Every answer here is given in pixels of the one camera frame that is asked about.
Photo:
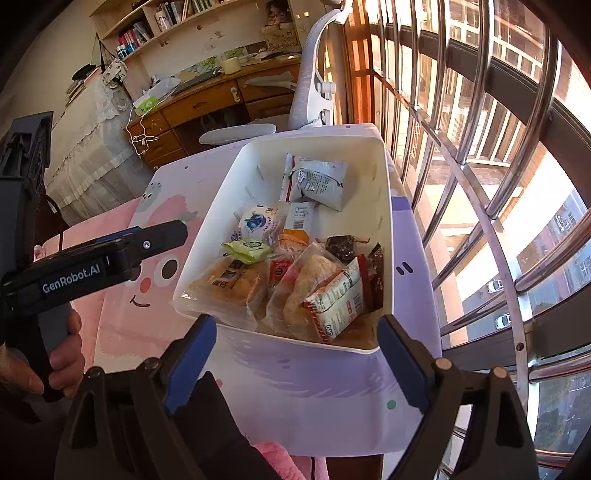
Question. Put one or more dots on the doll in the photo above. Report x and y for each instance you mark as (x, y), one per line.
(277, 14)

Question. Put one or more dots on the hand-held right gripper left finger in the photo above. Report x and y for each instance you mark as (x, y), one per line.
(191, 364)

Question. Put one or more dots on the black keyboard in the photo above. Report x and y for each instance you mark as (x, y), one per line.
(201, 81)

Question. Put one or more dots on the pink printed tablecloth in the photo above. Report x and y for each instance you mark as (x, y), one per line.
(300, 392)

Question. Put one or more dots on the beige patterned box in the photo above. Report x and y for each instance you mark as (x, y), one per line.
(281, 39)

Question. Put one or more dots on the plastic trash bag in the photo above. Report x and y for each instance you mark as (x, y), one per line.
(210, 123)

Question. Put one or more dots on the black hat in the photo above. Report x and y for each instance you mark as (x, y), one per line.
(85, 71)

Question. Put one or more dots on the white plastic bin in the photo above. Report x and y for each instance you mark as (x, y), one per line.
(258, 157)

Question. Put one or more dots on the red snack packet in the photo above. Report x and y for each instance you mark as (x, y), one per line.
(280, 270)

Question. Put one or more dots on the metal window grille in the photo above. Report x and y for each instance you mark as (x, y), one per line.
(485, 138)

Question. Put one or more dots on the pale rice cracker packet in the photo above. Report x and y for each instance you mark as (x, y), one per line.
(304, 286)

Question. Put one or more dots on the clear plastic bag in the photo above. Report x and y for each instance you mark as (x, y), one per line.
(166, 85)

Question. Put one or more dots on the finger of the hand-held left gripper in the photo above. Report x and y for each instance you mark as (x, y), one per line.
(115, 237)
(161, 236)

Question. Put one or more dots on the person's left hand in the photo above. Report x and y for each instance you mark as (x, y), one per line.
(69, 360)

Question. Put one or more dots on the green snack packet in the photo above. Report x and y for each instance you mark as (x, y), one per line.
(247, 249)

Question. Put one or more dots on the dark chocolate snack packet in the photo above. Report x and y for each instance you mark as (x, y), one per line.
(339, 244)

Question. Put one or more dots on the person's dark trousers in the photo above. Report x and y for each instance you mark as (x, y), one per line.
(221, 429)

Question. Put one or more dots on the row of books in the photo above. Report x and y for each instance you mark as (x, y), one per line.
(134, 37)

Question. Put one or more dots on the lace covered cabinet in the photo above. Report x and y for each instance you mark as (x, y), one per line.
(92, 161)

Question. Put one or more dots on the grey office chair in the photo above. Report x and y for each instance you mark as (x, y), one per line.
(309, 92)

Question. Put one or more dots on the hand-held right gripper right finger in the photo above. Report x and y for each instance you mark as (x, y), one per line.
(404, 364)

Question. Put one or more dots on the white blueberry print packet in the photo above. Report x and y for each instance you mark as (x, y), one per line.
(256, 222)

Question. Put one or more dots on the pink fuzzy clothing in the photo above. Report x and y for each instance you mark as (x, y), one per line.
(291, 461)

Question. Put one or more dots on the cream pot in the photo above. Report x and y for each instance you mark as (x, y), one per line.
(231, 67)

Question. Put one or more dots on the floral cloth bag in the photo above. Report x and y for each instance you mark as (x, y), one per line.
(114, 71)

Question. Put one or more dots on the green tissue box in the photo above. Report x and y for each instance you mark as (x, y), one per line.
(147, 105)

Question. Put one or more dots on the wooden desk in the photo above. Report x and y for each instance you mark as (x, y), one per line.
(198, 104)

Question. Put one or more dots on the wooden bookshelf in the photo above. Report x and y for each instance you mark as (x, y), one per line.
(184, 28)

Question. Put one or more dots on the grey white snack packet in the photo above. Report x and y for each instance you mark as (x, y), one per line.
(318, 182)

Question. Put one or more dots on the clear golden snack packet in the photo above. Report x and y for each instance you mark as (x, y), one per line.
(231, 284)

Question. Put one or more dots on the pink blanket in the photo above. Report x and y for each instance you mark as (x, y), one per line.
(92, 221)

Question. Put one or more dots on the white brown snack packet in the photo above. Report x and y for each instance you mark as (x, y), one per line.
(300, 214)

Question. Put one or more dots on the red white cookie packet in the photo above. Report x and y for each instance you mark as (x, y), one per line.
(337, 300)

